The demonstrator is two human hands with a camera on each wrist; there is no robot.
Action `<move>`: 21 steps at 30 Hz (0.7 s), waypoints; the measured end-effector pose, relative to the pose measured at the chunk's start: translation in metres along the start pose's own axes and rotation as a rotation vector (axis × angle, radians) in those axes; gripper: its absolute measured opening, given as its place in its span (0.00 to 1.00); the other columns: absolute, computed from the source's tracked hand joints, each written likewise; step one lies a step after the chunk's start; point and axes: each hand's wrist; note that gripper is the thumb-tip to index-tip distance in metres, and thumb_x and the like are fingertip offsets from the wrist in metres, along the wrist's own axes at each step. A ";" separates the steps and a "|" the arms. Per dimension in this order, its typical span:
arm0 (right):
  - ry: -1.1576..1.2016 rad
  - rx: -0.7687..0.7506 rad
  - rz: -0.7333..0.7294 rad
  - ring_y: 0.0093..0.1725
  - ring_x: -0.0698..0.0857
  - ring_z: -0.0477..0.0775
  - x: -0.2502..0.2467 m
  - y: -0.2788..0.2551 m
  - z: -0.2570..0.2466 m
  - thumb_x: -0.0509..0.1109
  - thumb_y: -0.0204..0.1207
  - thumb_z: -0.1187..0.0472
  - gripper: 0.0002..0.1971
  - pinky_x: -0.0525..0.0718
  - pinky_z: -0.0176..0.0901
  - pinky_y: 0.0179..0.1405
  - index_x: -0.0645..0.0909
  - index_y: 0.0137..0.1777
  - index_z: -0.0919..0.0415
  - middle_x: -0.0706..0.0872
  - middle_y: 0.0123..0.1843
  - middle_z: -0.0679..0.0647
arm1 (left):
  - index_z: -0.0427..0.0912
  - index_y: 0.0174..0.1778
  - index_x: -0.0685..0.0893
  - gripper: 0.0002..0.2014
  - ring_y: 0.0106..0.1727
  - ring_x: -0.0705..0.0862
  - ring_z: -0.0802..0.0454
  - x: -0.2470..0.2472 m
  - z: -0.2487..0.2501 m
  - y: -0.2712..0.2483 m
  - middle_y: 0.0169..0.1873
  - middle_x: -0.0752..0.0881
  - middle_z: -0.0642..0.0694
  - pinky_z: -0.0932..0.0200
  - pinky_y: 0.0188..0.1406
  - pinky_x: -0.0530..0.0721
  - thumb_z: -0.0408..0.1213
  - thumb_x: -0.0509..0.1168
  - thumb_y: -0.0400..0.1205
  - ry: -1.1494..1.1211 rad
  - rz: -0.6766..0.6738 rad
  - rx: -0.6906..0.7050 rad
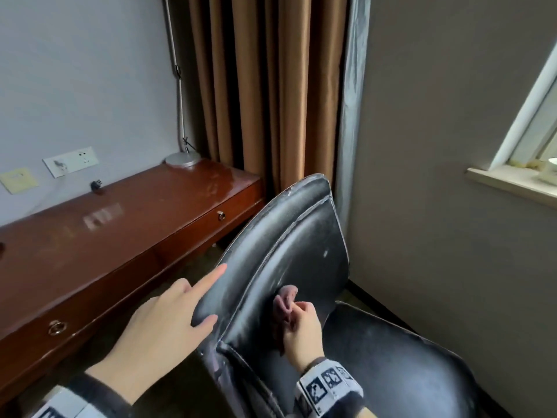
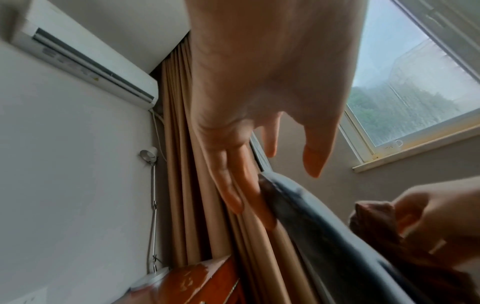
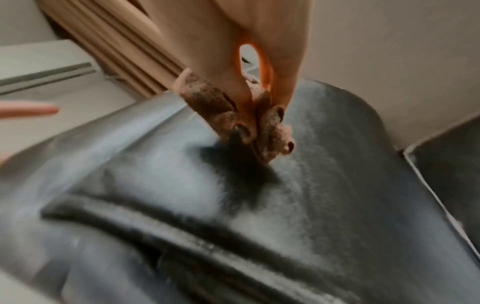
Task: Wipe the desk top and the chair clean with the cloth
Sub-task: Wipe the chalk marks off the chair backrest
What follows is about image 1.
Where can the white power plug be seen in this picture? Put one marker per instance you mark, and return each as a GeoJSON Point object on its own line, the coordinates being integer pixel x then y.
{"type": "Point", "coordinates": [60, 165]}

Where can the dark wooden baseboard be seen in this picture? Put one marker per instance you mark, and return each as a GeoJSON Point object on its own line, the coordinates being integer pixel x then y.
{"type": "Point", "coordinates": [378, 306]}

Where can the white window frame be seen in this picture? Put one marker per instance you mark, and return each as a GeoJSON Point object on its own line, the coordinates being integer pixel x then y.
{"type": "Point", "coordinates": [522, 121]}

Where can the black leather chair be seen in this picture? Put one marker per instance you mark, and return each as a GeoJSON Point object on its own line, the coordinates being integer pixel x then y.
{"type": "Point", "coordinates": [283, 239]}

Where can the red wooden table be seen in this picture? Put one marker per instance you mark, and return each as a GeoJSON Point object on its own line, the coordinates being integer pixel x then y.
{"type": "Point", "coordinates": [109, 248]}

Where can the grey curtain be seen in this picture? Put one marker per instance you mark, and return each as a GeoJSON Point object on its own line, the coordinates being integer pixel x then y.
{"type": "Point", "coordinates": [352, 82]}

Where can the black wristband with marker tags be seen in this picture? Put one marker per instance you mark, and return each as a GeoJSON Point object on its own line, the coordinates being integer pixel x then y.
{"type": "Point", "coordinates": [330, 387]}
{"type": "Point", "coordinates": [87, 396]}

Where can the white wall power socket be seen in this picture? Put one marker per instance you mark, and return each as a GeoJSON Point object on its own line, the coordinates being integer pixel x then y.
{"type": "Point", "coordinates": [80, 160]}

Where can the person's right hand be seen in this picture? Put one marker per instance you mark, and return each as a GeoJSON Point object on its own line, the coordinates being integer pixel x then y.
{"type": "Point", "coordinates": [306, 339]}

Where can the silver desk lamp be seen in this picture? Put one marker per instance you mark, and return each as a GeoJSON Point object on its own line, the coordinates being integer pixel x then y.
{"type": "Point", "coordinates": [182, 160]}

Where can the person's left hand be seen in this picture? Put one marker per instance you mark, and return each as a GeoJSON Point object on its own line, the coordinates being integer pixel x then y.
{"type": "Point", "coordinates": [156, 339]}

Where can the brown cleaning cloth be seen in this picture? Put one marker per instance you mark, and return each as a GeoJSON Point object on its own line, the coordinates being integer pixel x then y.
{"type": "Point", "coordinates": [283, 302]}

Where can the cream window sill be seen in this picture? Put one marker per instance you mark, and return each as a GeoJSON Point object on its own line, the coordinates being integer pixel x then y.
{"type": "Point", "coordinates": [509, 182]}

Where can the black power plug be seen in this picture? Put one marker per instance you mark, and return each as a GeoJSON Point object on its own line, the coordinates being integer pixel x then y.
{"type": "Point", "coordinates": [96, 185]}

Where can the beige wall plate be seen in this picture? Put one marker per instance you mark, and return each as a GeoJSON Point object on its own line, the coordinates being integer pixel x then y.
{"type": "Point", "coordinates": [17, 180]}

